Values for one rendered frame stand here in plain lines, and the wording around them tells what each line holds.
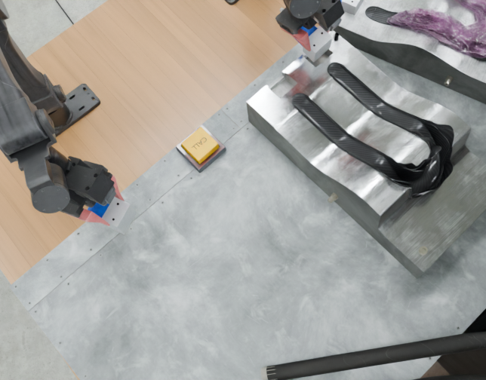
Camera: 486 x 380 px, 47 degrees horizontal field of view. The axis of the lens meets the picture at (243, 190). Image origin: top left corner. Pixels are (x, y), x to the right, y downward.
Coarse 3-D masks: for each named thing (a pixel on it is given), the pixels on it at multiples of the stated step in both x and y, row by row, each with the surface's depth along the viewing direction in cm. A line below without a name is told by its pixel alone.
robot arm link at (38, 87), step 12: (0, 24) 97; (0, 36) 99; (12, 48) 103; (12, 60) 105; (24, 60) 108; (12, 72) 107; (24, 72) 108; (36, 72) 113; (24, 84) 111; (36, 84) 112; (48, 84) 117; (36, 96) 114; (48, 96) 115; (48, 108) 118; (60, 108) 120
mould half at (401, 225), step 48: (336, 48) 122; (288, 96) 119; (336, 96) 119; (384, 96) 118; (288, 144) 117; (384, 144) 111; (336, 192) 115; (384, 192) 106; (432, 192) 113; (480, 192) 112; (384, 240) 112; (432, 240) 109
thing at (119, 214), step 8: (112, 200) 106; (120, 200) 106; (88, 208) 107; (96, 208) 107; (104, 208) 107; (112, 208) 105; (120, 208) 105; (128, 208) 106; (104, 216) 105; (112, 216) 105; (120, 216) 105; (128, 216) 107; (112, 224) 104; (120, 224) 105; (128, 224) 109; (120, 232) 109
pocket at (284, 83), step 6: (282, 72) 122; (282, 78) 123; (288, 78) 122; (270, 84) 122; (276, 84) 123; (282, 84) 123; (288, 84) 123; (294, 84) 122; (276, 90) 123; (282, 90) 123; (288, 90) 123; (282, 96) 122
